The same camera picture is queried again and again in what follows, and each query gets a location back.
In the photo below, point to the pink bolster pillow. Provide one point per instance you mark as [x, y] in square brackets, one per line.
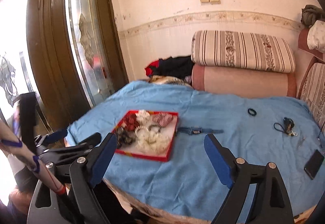
[243, 82]

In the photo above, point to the wooden glass door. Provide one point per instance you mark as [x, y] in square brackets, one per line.
[66, 51]

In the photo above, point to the dark red dotted scrunchie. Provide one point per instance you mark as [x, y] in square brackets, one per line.
[130, 122]

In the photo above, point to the white dotted small scrunchie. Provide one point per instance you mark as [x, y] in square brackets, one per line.
[142, 116]

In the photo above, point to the silver hair clip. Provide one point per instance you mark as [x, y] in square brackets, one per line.
[302, 139]

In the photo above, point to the black gold hair claw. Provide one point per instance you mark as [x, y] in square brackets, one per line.
[288, 125]

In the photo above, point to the cream sheer dotted scrunchie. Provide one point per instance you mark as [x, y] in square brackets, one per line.
[151, 142]

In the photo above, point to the striped floral cushion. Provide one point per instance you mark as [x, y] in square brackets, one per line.
[313, 93]
[240, 50]

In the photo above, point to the black smartphone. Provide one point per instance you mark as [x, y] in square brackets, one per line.
[313, 164]

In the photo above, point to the light blue blanket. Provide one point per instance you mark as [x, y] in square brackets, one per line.
[187, 184]

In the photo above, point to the dark clothes pile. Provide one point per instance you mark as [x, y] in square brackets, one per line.
[179, 67]

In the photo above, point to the grey sheer dotted scrunchie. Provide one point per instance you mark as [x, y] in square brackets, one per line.
[124, 137]

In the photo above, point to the striped floral right cushion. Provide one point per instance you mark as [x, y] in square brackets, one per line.
[313, 93]

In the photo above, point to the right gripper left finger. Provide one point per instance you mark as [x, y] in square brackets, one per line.
[82, 167]

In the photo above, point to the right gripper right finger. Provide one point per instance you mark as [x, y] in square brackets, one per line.
[270, 203]

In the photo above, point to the red white plaid scrunchie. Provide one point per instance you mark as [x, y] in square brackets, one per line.
[162, 119]

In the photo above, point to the red white tray box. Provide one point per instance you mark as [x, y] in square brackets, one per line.
[169, 130]

